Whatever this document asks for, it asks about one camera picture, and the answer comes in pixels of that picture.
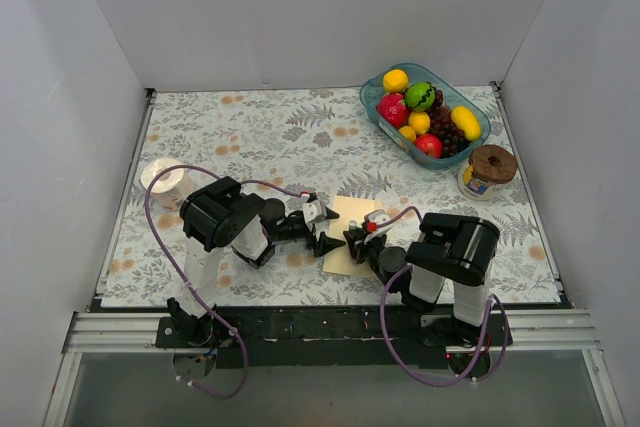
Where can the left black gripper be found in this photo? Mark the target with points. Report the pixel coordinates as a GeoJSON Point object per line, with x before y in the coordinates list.
{"type": "Point", "coordinates": [310, 229]}

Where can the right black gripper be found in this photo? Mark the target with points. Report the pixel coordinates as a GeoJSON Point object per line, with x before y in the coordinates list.
{"type": "Point", "coordinates": [360, 243]}

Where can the beige paper envelope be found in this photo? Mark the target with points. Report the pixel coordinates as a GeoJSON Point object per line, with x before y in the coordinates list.
{"type": "Point", "coordinates": [351, 213]}

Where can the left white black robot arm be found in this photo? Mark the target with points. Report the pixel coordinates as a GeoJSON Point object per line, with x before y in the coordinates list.
{"type": "Point", "coordinates": [220, 216]}

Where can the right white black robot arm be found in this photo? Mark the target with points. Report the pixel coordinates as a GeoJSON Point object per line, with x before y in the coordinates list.
{"type": "Point", "coordinates": [450, 247]}

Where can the floral patterned table mat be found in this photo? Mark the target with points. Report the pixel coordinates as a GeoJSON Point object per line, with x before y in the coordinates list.
{"type": "Point", "coordinates": [307, 140]}

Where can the small orange lemon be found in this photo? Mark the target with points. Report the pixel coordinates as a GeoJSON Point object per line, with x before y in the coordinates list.
{"type": "Point", "coordinates": [408, 132]}

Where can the red apple toy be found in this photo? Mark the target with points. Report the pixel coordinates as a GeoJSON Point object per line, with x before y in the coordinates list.
{"type": "Point", "coordinates": [430, 145]}

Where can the white labelled jar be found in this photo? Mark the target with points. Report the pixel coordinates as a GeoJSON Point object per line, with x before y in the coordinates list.
{"type": "Point", "coordinates": [475, 188]}

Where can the red strawberry toy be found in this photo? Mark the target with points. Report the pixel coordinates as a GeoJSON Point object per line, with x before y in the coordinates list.
{"type": "Point", "coordinates": [393, 109]}

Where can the small yellow lemon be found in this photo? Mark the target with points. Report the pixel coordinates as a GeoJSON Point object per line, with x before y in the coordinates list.
{"type": "Point", "coordinates": [420, 122]}

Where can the teal plastic fruit basket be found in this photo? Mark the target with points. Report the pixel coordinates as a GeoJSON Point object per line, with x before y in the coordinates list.
{"type": "Point", "coordinates": [372, 91]}

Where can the dark purple grapes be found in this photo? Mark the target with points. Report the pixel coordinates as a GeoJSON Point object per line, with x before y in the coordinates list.
{"type": "Point", "coordinates": [452, 138]}

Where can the green watermelon toy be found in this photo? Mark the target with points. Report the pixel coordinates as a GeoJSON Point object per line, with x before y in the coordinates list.
{"type": "Point", "coordinates": [420, 96]}

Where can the white toilet paper roll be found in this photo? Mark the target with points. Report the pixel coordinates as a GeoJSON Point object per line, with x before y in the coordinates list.
{"type": "Point", "coordinates": [171, 188]}

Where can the yellow orange fruit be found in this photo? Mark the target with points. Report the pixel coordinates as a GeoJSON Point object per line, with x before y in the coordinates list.
{"type": "Point", "coordinates": [395, 81]}

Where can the yellow mango toy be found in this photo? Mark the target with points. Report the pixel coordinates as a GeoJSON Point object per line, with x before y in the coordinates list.
{"type": "Point", "coordinates": [465, 120]}

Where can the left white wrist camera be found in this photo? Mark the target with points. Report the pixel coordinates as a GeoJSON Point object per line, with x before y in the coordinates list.
{"type": "Point", "coordinates": [313, 211]}

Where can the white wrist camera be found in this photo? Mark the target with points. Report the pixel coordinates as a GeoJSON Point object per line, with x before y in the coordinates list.
{"type": "Point", "coordinates": [373, 223]}
{"type": "Point", "coordinates": [313, 211]}

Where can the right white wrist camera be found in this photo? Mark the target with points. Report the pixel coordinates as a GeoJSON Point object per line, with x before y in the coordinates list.
{"type": "Point", "coordinates": [373, 223]}

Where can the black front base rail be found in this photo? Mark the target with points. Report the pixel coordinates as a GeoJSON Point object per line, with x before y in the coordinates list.
{"type": "Point", "coordinates": [326, 336]}

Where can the aluminium frame profile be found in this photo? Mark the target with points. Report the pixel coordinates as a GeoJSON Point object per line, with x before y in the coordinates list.
{"type": "Point", "coordinates": [105, 357]}

